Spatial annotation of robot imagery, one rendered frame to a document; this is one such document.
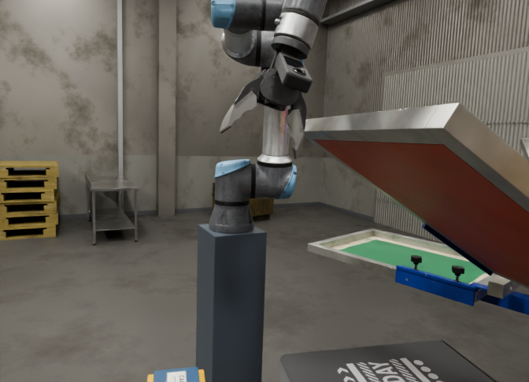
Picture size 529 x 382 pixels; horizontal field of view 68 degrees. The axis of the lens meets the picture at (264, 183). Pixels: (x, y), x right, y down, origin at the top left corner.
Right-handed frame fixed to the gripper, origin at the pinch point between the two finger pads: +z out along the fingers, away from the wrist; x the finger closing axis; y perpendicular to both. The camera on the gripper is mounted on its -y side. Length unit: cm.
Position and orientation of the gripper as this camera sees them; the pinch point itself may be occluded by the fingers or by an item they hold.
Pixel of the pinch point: (259, 147)
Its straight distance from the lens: 72.6
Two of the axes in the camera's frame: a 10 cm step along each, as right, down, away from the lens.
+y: -2.2, -1.2, 9.7
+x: -9.2, -3.0, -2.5
